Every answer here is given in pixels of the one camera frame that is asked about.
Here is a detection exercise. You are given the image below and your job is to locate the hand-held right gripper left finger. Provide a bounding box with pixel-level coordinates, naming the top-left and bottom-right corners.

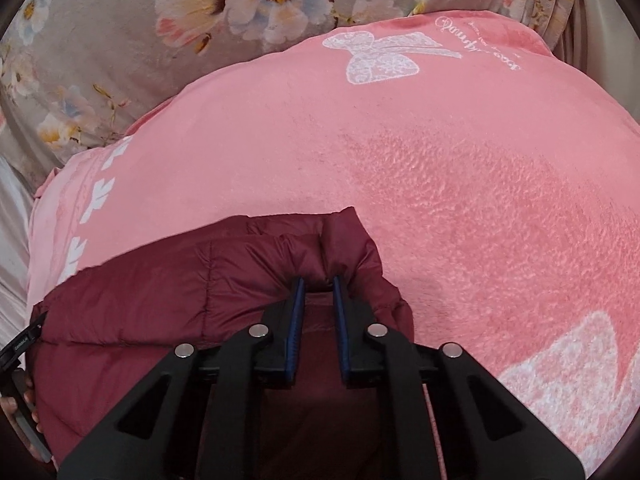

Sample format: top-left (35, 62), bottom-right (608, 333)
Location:
top-left (57, 276), bottom-right (307, 480)

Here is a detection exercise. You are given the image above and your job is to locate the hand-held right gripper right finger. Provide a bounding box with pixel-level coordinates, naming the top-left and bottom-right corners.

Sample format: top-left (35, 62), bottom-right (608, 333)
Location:
top-left (332, 275), bottom-right (586, 480)

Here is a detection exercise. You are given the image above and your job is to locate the white curtain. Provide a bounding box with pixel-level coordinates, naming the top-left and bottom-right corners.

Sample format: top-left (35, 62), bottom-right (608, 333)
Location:
top-left (0, 152), bottom-right (37, 348)

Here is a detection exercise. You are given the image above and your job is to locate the maroon puffer jacket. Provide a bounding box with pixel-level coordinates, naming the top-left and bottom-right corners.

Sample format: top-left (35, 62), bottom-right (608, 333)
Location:
top-left (27, 206), bottom-right (417, 480)

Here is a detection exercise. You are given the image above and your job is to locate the person's left hand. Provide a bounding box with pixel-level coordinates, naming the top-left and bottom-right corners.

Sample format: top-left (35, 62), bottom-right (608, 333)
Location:
top-left (0, 379), bottom-right (41, 433)

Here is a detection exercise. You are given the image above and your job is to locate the white drape cloth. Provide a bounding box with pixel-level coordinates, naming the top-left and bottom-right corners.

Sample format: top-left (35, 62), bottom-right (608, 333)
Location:
top-left (550, 0), bottom-right (640, 128)

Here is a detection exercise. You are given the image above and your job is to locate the pink blanket with white bows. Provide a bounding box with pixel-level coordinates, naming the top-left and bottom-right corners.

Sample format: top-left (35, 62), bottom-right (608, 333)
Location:
top-left (27, 10), bottom-right (640, 477)

